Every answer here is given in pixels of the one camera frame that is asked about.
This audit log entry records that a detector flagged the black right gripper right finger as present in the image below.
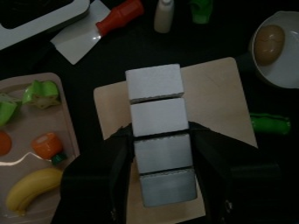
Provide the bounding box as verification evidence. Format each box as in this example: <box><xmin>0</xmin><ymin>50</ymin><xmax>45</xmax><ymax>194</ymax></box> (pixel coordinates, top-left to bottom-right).
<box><xmin>189</xmin><ymin>121</ymin><xmax>284</xmax><ymax>224</ymax></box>

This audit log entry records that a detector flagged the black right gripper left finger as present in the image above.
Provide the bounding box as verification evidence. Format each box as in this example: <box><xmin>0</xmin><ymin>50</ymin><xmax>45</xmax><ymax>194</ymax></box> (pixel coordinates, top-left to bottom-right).
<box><xmin>51</xmin><ymin>123</ymin><xmax>137</xmax><ymax>224</ymax></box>

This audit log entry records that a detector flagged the yellow toy banana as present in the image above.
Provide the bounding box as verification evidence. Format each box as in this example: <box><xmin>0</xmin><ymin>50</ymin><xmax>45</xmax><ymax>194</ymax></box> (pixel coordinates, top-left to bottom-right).
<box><xmin>5</xmin><ymin>167</ymin><xmax>65</xmax><ymax>217</ymax></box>

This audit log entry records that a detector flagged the orange toy carrot piece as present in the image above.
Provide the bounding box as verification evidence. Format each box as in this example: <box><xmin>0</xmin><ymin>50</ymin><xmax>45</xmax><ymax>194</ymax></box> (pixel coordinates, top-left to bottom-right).
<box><xmin>31</xmin><ymin>132</ymin><xmax>69</xmax><ymax>166</ymax></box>

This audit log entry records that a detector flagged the green toy cucumber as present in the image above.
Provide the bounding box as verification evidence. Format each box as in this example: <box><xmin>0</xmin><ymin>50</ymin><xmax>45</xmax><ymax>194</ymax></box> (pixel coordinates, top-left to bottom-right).
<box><xmin>249</xmin><ymin>112</ymin><xmax>293</xmax><ymax>136</ymax></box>

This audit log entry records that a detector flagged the orange toy fruit slice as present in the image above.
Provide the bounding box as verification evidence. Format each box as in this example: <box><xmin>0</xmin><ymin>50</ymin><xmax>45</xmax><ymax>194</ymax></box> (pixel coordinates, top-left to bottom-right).
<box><xmin>0</xmin><ymin>130</ymin><xmax>14</xmax><ymax>157</ymax></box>

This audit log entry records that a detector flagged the wooden cutting board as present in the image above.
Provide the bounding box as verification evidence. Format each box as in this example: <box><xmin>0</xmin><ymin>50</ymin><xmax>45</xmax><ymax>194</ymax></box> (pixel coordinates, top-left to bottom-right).
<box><xmin>93</xmin><ymin>56</ymin><xmax>260</xmax><ymax>224</ymax></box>

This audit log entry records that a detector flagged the green toy star fruit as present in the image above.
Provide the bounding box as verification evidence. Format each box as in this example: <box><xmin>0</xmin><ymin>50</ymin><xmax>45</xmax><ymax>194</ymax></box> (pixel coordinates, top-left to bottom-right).
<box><xmin>22</xmin><ymin>80</ymin><xmax>62</xmax><ymax>110</ymax></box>

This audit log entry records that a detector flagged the green toy vegetable piece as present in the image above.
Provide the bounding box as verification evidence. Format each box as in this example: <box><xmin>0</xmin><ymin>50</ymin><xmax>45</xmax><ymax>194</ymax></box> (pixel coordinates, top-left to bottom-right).
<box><xmin>0</xmin><ymin>92</ymin><xmax>25</xmax><ymax>128</ymax></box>

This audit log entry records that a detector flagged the white bowl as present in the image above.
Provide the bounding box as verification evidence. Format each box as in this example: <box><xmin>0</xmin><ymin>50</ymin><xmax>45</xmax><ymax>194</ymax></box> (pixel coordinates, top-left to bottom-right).
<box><xmin>236</xmin><ymin>10</ymin><xmax>299</xmax><ymax>89</ymax></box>

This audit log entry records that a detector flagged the brown toy egg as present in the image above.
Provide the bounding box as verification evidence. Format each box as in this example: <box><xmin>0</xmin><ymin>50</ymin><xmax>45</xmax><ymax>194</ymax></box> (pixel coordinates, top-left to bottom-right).
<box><xmin>253</xmin><ymin>24</ymin><xmax>286</xmax><ymax>67</ymax></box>

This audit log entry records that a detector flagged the green toy pepper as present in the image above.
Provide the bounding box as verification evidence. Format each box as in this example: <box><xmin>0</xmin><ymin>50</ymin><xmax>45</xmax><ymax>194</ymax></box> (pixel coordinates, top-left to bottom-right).
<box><xmin>189</xmin><ymin>0</ymin><xmax>214</xmax><ymax>25</ymax></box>

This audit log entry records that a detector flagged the white toy bottle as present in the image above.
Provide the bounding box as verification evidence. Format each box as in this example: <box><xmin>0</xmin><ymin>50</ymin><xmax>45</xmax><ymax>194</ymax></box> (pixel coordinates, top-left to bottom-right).
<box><xmin>154</xmin><ymin>0</ymin><xmax>175</xmax><ymax>34</ymax></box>

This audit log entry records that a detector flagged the toy cleaver red handle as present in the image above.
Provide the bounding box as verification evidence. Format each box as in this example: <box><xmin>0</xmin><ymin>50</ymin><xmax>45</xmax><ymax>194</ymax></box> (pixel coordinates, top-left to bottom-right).
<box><xmin>50</xmin><ymin>0</ymin><xmax>146</xmax><ymax>66</ymax></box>

